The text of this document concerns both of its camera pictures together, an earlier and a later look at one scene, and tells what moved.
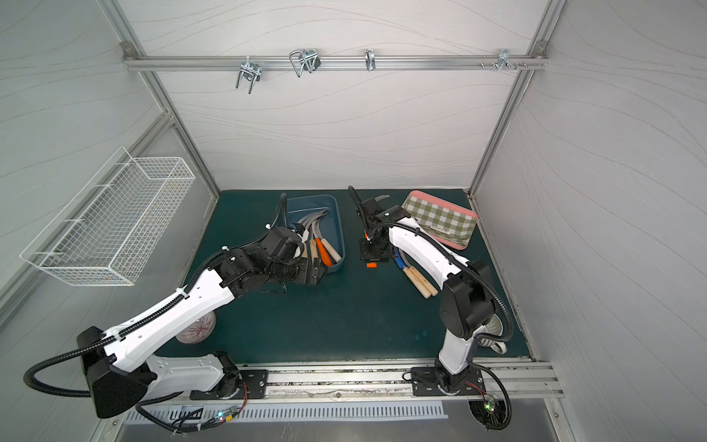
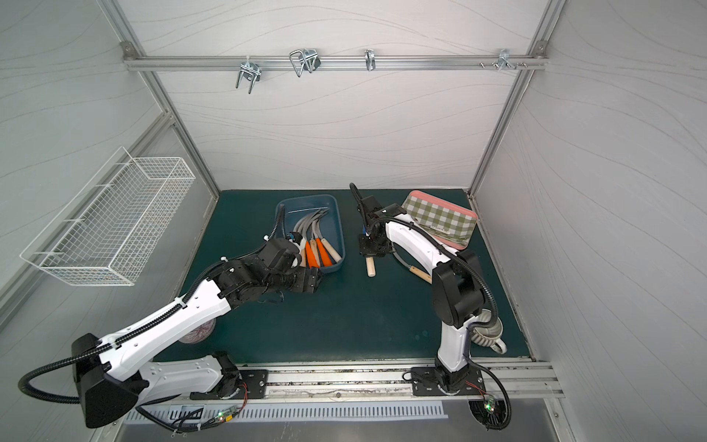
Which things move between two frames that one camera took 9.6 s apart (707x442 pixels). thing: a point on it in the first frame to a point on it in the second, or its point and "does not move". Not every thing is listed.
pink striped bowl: x=200 y=331 does not move
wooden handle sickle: x=411 y=275 to x=371 y=270
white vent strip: x=200 y=413 does not move
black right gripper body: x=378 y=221 does not move
